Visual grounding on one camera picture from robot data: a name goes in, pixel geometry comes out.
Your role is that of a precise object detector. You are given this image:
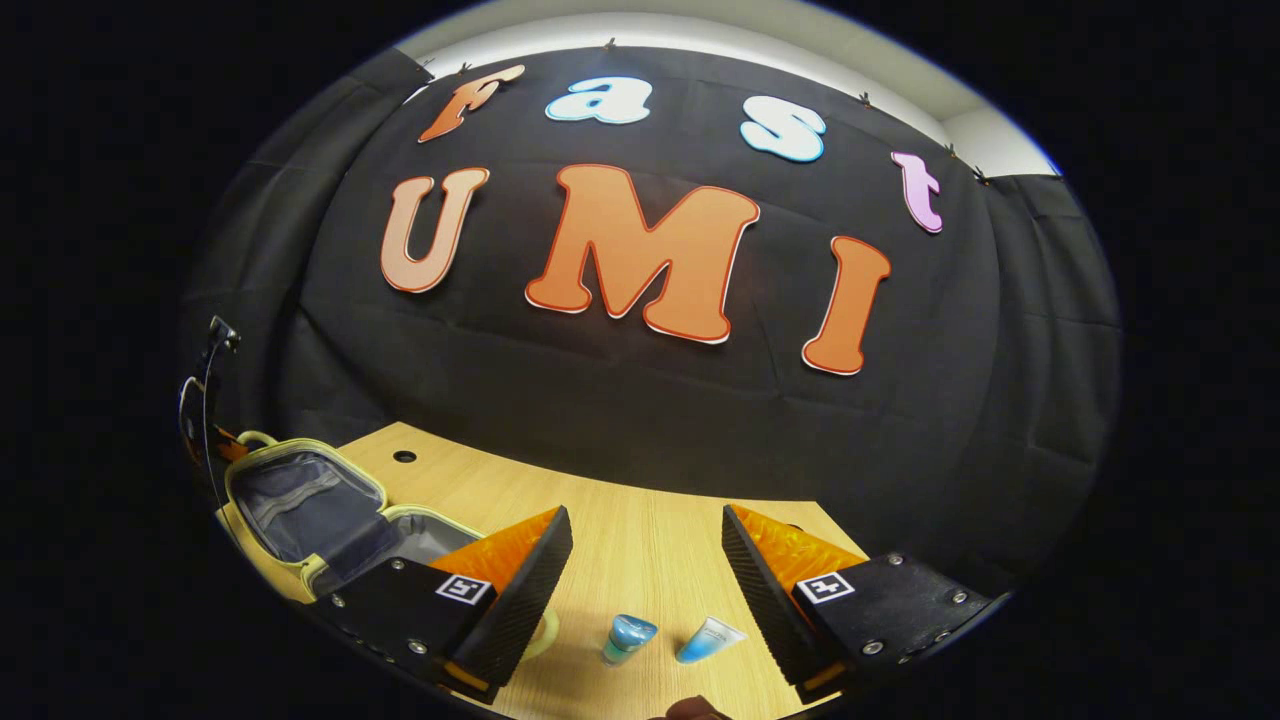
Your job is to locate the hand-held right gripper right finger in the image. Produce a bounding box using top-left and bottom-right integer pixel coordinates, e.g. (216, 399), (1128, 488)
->
(720, 503), (1011, 706)

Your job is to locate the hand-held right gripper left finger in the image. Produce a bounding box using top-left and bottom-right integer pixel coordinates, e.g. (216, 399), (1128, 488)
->
(310, 505), (576, 706)

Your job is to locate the white blue skin care tube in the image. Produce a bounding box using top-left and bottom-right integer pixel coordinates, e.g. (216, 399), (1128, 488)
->
(676, 616), (748, 665)

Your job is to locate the pale yellow suitcase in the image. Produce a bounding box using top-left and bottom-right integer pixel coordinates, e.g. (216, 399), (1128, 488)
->
(222, 430), (561, 661)

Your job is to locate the blue skin care bottle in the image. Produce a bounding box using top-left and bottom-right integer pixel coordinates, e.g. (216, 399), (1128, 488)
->
(601, 614), (659, 666)

